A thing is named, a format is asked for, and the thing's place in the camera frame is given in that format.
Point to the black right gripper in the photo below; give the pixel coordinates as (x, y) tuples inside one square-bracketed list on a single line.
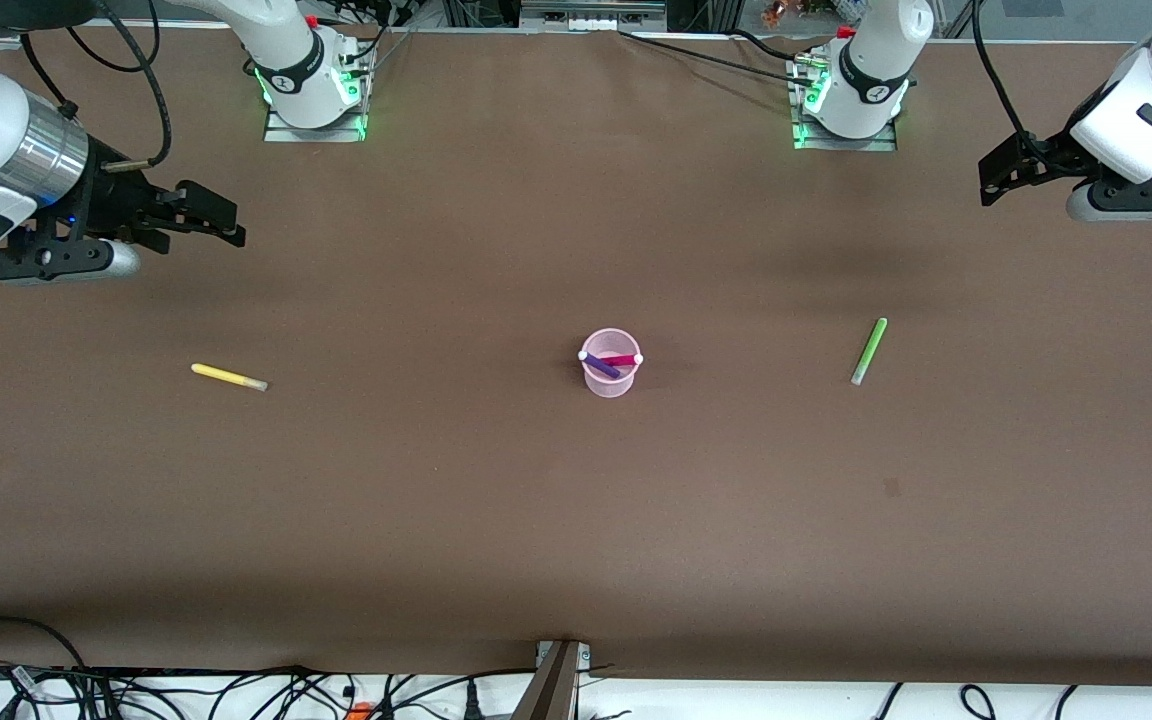
[(112, 200)]

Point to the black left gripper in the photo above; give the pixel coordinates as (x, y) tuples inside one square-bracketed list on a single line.
[(1048, 160)]

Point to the purple marker pen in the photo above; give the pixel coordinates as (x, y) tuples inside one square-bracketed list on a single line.
[(598, 364)]

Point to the pink marker pen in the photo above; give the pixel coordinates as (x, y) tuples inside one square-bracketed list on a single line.
[(624, 359)]

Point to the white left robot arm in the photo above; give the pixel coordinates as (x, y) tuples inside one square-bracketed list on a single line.
[(1151, 110)]

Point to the yellow marker pen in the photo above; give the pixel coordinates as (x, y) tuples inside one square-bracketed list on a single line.
[(226, 376)]

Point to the green marker pen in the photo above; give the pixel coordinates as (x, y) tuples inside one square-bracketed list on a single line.
[(870, 350)]

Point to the pink plastic cup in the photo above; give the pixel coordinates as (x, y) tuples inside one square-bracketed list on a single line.
[(608, 385)]

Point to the grey power strip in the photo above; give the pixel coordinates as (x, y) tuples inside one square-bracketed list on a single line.
[(593, 15)]

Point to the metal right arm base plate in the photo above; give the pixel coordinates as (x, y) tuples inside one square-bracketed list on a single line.
[(316, 133)]

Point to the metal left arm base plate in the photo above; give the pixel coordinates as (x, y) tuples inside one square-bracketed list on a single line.
[(846, 143)]

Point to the metal table edge bracket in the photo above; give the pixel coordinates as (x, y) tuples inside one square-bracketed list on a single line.
[(554, 680)]

